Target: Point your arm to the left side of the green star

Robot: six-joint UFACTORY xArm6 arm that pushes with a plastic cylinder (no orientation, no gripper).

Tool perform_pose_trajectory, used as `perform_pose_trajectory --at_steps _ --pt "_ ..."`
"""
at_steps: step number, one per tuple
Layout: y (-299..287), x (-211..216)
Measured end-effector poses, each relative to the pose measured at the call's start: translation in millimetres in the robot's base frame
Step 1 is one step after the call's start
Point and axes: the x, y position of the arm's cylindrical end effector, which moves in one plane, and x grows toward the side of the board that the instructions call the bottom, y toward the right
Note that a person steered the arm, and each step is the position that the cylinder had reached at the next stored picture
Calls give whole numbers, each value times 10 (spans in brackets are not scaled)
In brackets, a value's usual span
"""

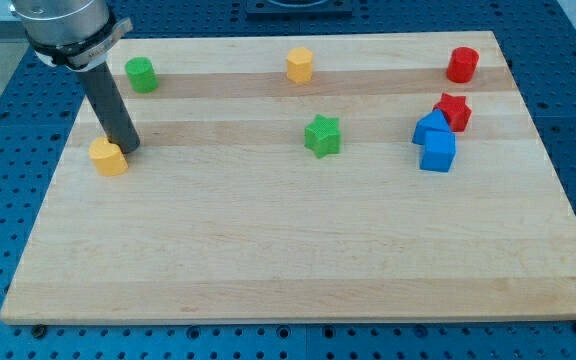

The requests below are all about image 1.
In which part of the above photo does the yellow hexagon block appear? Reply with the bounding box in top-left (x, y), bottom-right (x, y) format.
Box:
top-left (286, 47), bottom-right (313, 83)

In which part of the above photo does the red cylinder block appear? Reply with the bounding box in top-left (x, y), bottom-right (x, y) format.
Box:
top-left (446, 47), bottom-right (480, 83)

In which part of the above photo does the yellow heart block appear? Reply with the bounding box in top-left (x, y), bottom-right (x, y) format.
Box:
top-left (88, 137), bottom-right (128, 177)

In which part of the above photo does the green star block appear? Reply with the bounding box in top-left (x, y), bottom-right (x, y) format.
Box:
top-left (304, 114), bottom-right (342, 158)

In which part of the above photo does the green cylinder block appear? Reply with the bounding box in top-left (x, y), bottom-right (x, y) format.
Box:
top-left (124, 57), bottom-right (159, 93)

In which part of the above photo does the blue cube block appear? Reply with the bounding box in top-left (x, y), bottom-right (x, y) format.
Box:
top-left (419, 131), bottom-right (456, 173)

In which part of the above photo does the red star block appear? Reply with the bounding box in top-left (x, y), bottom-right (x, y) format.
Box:
top-left (433, 93), bottom-right (472, 132)

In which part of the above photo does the dark grey cylindrical pointer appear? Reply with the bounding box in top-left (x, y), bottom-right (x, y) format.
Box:
top-left (77, 62), bottom-right (140, 154)

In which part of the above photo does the wooden board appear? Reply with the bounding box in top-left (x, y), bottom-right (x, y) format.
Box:
top-left (0, 31), bottom-right (576, 326)

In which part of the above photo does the blue pentagon block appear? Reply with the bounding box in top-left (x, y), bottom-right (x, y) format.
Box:
top-left (411, 109), bottom-right (451, 145)

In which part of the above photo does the dark mounting plate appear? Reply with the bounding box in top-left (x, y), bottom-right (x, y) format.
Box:
top-left (242, 0), bottom-right (353, 19)

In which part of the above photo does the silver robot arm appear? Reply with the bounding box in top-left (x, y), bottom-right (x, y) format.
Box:
top-left (9, 0), bottom-right (140, 154)

